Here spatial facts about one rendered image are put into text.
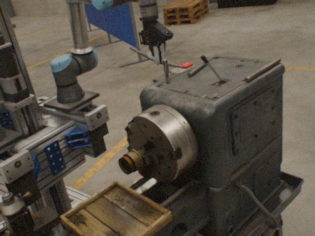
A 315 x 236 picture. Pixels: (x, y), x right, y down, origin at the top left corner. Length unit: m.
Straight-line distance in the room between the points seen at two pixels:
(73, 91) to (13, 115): 0.32
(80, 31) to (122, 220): 0.99
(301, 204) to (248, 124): 1.35
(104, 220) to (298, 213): 1.65
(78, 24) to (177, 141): 0.87
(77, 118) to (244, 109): 0.88
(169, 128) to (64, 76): 0.75
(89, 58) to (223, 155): 0.92
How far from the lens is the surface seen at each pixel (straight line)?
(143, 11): 1.52
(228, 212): 1.70
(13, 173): 1.65
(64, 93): 1.93
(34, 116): 1.95
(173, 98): 1.52
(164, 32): 1.49
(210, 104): 1.40
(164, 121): 1.38
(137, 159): 1.39
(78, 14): 1.90
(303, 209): 2.81
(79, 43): 1.94
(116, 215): 1.49
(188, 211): 1.56
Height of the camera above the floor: 1.83
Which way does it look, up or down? 26 degrees down
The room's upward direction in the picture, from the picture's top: 10 degrees counter-clockwise
